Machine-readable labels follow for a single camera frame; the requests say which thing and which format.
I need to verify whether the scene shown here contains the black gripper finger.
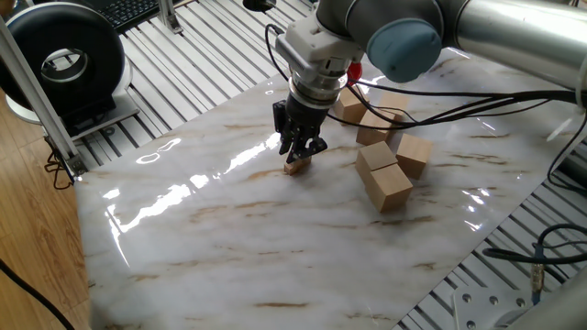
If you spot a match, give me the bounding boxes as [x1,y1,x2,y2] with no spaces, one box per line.
[278,123,304,157]
[286,130,329,164]

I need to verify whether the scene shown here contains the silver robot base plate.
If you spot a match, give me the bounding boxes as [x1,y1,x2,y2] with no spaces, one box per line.
[451,287,533,330]

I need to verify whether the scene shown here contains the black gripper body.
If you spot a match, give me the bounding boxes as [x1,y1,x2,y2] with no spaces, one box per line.
[271,93,330,137]

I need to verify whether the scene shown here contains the aluminium frame post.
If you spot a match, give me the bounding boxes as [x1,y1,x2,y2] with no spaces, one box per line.
[0,17,89,180]

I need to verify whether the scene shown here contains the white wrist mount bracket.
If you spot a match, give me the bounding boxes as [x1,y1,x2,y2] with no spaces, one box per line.
[274,16,366,74]

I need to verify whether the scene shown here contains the grey device base plate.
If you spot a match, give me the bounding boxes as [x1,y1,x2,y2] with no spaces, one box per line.
[68,91,141,141]

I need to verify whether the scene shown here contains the short aluminium post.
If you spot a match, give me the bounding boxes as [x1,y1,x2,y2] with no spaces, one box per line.
[158,0,184,34]

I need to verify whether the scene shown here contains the black computer keyboard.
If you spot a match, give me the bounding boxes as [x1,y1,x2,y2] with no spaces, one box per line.
[89,0,184,34]

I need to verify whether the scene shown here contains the red glossy bowl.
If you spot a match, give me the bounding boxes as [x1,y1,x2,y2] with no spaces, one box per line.
[347,61,364,84]

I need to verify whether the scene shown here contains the black round ring device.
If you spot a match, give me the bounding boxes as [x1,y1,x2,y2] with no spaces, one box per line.
[0,2,134,126]

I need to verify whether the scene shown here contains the large wooden cube block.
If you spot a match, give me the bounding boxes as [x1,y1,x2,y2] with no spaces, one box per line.
[355,108,395,147]
[354,140,399,184]
[333,84,371,125]
[378,91,410,134]
[364,163,415,214]
[395,133,434,181]

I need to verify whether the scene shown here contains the metal cable connector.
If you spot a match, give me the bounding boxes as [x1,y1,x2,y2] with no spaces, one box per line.
[530,263,546,306]

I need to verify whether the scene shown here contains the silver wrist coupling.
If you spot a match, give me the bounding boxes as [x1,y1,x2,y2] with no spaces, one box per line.
[288,59,350,110]

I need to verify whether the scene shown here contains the thin black cable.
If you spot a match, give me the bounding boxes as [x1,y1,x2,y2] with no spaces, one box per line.
[547,114,587,193]

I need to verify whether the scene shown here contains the glossy marble pattern mat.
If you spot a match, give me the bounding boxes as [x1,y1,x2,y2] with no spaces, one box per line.
[72,0,587,330]

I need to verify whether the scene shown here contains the thick black cable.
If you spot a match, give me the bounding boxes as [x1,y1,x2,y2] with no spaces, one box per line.
[482,223,587,267]

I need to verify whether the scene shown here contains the thin black wire loops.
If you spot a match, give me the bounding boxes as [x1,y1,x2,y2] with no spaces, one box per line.
[44,137,74,190]

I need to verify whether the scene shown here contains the black floor cable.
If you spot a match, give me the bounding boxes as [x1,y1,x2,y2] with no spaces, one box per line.
[0,258,77,330]

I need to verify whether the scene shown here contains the black gripper cable bundle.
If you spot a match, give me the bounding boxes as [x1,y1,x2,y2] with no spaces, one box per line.
[264,22,581,132]

